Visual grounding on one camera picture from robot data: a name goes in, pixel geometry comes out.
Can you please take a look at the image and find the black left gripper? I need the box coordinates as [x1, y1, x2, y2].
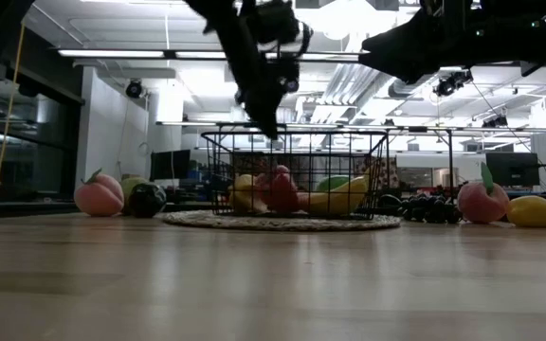
[185, 0, 285, 140]

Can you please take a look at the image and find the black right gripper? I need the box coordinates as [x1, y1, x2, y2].
[357, 8, 524, 86]

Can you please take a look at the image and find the red round fruit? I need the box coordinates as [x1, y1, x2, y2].
[261, 164, 301, 214]

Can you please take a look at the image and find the yellow banana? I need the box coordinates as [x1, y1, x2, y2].
[299, 174, 371, 217]

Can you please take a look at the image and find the green pear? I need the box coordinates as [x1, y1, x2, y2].
[119, 173, 154, 203]

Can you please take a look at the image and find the dark purple grape bunch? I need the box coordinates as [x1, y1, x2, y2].
[379, 191, 464, 224]

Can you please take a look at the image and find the pink peach with green leaf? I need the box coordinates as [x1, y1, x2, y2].
[73, 169, 125, 218]
[456, 162, 511, 225]

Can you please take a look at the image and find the yellow lemon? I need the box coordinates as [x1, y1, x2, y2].
[506, 194, 546, 228]

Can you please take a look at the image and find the black monitor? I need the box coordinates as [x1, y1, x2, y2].
[149, 149, 192, 182]
[484, 152, 540, 188]

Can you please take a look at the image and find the round woven mat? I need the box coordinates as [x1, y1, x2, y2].
[162, 209, 403, 233]

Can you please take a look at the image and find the floral patterned cloth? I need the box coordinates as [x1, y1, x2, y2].
[367, 155, 401, 203]

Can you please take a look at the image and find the silver ventilation duct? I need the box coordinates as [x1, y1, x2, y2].
[389, 75, 438, 99]

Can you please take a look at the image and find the black overhead camera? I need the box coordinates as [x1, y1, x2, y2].
[124, 79, 145, 99]
[480, 115, 510, 129]
[432, 69, 474, 99]
[282, 75, 301, 95]

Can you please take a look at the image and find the black wire basket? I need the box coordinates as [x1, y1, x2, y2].
[200, 127, 391, 222]

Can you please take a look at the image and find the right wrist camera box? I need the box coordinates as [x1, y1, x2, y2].
[419, 0, 476, 29]

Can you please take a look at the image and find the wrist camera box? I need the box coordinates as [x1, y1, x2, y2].
[419, 0, 476, 29]
[246, 0, 315, 56]

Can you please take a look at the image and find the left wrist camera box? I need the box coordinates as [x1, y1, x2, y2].
[246, 0, 315, 56]

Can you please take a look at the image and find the yellow hanging cable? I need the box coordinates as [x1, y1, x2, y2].
[0, 23, 27, 200]

